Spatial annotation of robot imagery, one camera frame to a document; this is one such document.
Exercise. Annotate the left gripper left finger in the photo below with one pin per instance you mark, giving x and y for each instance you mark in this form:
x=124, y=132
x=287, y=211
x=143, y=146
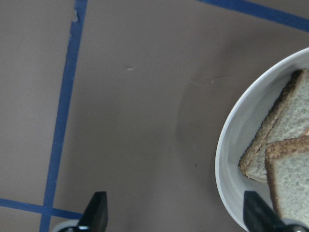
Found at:
x=95, y=216

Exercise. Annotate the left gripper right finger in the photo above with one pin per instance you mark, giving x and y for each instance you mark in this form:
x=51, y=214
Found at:
x=258, y=216

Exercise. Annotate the bread slice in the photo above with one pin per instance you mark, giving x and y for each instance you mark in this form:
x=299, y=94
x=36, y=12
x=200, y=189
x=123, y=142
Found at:
x=287, y=167
x=287, y=118

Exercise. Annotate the cream round plate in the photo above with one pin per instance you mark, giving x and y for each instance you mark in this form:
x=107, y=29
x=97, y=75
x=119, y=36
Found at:
x=240, y=128

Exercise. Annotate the bread slice under egg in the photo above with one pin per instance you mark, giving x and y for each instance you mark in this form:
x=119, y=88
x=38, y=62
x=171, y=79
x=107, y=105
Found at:
x=287, y=118

